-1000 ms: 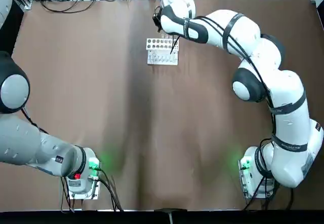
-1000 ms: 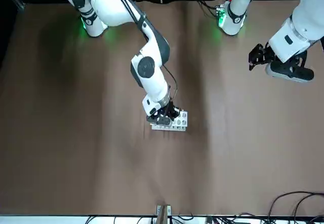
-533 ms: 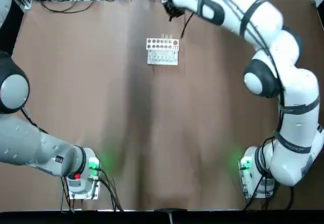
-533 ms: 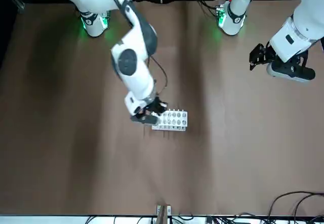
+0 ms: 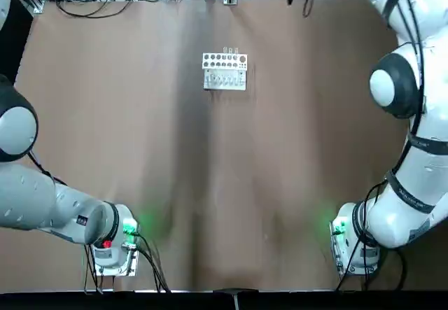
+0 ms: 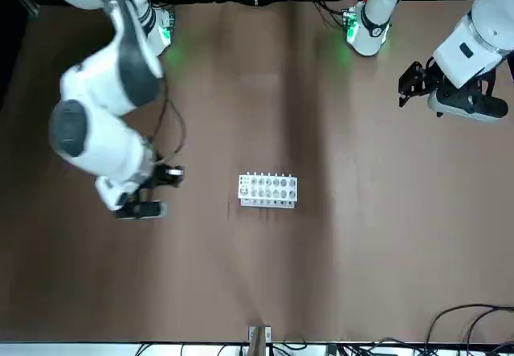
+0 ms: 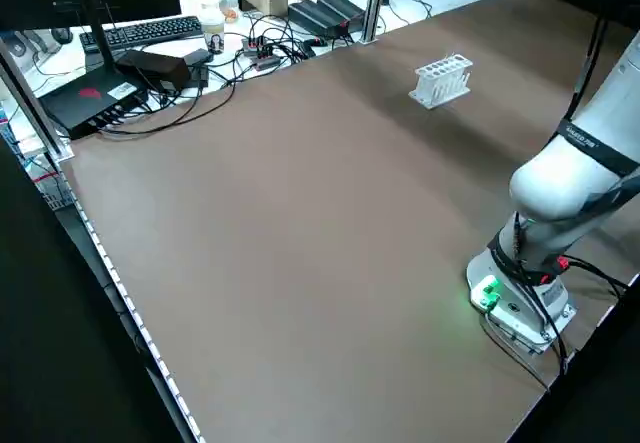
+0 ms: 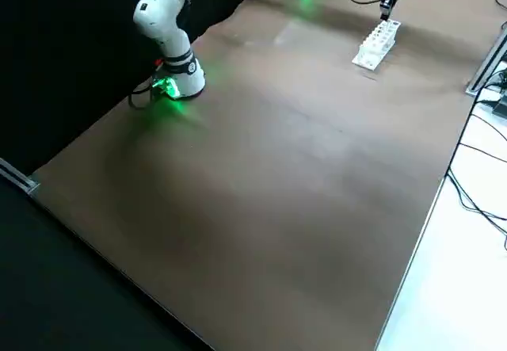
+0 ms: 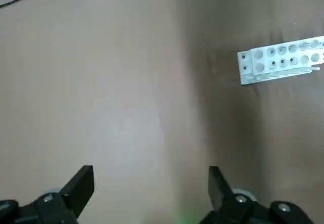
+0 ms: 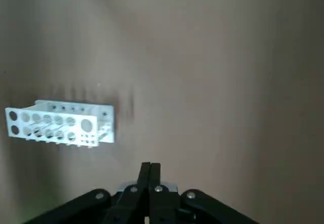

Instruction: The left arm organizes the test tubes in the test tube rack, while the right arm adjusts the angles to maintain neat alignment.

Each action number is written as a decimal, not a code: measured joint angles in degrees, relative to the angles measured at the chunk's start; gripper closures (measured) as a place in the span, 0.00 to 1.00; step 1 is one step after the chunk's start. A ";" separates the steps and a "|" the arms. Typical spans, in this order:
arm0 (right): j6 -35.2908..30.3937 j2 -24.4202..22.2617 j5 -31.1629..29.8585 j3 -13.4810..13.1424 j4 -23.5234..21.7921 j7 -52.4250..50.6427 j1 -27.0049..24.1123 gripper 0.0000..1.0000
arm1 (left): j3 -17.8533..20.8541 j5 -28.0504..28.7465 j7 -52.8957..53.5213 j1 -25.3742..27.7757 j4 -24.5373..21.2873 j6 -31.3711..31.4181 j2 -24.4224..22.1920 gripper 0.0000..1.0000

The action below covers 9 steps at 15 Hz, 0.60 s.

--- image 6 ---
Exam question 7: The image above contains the black cable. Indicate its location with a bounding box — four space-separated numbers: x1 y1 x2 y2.
272 340 308 356
424 302 514 356
149 90 187 165
135 342 190 356
314 0 351 28

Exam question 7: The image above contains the aluminium camera post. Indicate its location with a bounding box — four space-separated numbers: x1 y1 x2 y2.
247 325 273 356

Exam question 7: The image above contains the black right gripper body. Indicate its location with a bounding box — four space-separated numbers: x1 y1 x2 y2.
153 162 186 190

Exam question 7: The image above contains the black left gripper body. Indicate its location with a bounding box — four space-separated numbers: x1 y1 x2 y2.
434 72 457 97

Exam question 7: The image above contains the white test tube rack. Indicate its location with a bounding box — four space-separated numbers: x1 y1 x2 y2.
238 170 301 209

